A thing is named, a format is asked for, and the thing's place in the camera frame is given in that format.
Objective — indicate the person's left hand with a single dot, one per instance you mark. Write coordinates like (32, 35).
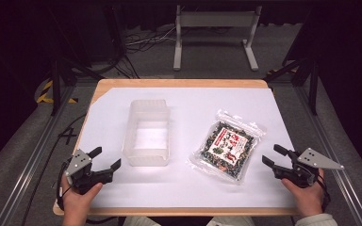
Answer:
(78, 202)

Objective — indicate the white paper sheet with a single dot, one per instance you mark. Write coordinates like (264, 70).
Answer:
(188, 147)

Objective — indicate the white metal stand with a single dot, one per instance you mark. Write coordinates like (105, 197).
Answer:
(216, 36)

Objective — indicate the yellow black hazard tape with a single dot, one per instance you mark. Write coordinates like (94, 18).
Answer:
(51, 93)

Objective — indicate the black metal stand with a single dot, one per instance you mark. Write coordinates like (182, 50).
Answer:
(298, 67)
(63, 56)

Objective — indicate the person's light trousers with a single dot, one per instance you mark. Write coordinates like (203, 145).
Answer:
(188, 221)

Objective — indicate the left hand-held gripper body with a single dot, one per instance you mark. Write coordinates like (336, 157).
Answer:
(82, 171)

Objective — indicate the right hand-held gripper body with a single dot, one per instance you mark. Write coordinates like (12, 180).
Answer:
(307, 167)

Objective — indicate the person's right sleeve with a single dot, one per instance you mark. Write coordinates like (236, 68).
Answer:
(316, 220)

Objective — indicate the clear plastic container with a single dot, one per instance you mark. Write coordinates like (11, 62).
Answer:
(147, 133)

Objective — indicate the person's right hand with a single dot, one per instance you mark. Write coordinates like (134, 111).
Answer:
(304, 197)

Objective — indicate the aluminium floor rail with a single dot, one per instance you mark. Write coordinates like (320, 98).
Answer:
(33, 157)
(333, 157)

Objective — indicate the clear bag of dark snacks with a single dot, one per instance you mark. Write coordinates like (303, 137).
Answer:
(227, 145)

